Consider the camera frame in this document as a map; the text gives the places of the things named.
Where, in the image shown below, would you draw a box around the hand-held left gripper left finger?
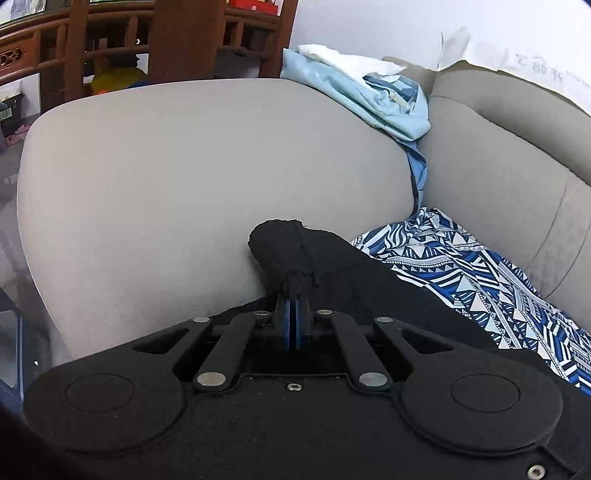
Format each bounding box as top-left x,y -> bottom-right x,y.
130,298 -> 293,393

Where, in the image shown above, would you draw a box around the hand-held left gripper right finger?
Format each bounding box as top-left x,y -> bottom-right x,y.
295,298 -> 455,393

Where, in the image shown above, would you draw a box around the black pants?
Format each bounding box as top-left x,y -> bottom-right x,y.
210,219 -> 561,384

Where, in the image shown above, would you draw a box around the beige fabric sofa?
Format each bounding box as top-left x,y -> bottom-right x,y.
16,55 -> 591,370

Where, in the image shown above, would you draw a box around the blue white patterned blanket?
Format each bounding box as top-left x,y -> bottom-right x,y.
351,208 -> 591,398

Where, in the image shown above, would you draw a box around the light blue crumpled cloth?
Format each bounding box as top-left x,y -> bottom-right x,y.
280,46 -> 432,204

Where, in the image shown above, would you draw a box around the white crumpled cloth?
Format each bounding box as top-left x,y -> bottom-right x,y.
295,44 -> 407,77

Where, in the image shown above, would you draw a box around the yellow toy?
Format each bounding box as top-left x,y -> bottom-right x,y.
90,62 -> 151,95

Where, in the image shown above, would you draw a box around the brown wooden chair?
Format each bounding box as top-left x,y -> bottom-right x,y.
0,0 -> 301,116

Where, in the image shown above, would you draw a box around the red box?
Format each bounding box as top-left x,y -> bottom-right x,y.
228,0 -> 282,17

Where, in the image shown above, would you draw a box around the white paper sheet on wall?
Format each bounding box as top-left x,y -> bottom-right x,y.
436,28 -> 591,116

